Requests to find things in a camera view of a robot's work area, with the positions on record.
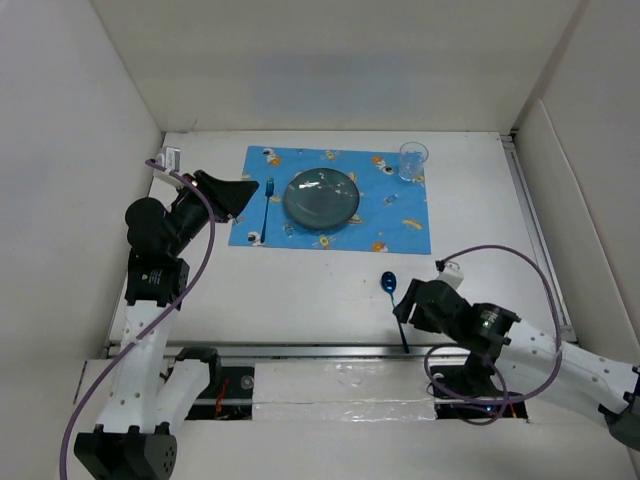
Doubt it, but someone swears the clear plastic cup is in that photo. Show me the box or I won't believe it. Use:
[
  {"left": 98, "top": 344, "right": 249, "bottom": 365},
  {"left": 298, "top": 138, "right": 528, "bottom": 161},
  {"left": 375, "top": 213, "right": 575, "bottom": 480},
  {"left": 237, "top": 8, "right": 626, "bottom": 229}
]
[{"left": 398, "top": 142, "right": 429, "bottom": 182}]

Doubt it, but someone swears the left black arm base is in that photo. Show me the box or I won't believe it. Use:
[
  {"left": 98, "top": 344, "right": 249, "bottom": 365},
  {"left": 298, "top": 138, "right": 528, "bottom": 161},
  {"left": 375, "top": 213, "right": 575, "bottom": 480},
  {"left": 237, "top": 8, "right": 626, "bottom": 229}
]
[{"left": 175, "top": 347, "right": 255, "bottom": 421}]

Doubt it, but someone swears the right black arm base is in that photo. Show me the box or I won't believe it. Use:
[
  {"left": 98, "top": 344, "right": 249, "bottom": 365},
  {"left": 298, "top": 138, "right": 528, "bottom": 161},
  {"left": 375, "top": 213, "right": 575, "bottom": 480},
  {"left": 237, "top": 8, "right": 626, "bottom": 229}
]
[{"left": 426, "top": 365, "right": 529, "bottom": 423}]

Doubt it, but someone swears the blue metal spoon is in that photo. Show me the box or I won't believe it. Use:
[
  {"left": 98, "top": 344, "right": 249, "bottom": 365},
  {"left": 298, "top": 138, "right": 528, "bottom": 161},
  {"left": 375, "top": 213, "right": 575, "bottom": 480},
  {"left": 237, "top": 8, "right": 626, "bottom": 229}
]
[{"left": 380, "top": 270, "right": 412, "bottom": 355}]

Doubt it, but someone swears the blue metal fork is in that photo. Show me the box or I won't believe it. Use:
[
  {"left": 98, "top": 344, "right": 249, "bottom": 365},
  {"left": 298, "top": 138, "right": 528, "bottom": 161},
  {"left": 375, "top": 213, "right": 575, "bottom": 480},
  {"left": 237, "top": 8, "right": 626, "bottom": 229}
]
[{"left": 260, "top": 177, "right": 275, "bottom": 244}]

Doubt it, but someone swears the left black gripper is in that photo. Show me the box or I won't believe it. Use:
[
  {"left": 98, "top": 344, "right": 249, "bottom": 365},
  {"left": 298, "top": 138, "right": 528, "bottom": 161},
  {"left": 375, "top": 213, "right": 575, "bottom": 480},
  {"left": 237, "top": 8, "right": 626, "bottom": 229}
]
[{"left": 165, "top": 170, "right": 257, "bottom": 257}]

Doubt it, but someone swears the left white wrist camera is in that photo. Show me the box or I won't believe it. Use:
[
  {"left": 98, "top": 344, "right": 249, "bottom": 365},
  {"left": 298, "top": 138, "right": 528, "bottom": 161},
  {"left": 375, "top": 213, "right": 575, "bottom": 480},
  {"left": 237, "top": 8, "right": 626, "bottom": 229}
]
[{"left": 153, "top": 146, "right": 182, "bottom": 188}]

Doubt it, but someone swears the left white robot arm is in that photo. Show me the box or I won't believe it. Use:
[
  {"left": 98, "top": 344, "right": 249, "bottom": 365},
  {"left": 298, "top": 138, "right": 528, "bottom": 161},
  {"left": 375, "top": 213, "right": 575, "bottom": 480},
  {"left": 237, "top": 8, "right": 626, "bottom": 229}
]
[{"left": 59, "top": 169, "right": 259, "bottom": 479}]

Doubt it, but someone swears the blue space print placemat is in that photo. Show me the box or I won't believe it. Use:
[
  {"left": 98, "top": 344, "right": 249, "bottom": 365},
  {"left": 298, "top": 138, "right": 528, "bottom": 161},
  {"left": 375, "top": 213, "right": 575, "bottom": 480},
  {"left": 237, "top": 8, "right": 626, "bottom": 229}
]
[{"left": 229, "top": 146, "right": 431, "bottom": 255}]

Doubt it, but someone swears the dark teal plate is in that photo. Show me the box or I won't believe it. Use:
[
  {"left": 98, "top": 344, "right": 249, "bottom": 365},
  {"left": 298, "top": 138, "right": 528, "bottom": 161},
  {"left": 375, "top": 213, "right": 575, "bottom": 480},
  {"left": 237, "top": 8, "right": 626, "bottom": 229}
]
[{"left": 283, "top": 167, "right": 360, "bottom": 231}]

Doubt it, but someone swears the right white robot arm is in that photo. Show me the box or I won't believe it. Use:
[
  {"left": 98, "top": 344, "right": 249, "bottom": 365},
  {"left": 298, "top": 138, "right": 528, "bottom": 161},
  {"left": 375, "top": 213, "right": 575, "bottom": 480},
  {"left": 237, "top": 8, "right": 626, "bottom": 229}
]
[{"left": 393, "top": 279, "right": 639, "bottom": 450}]

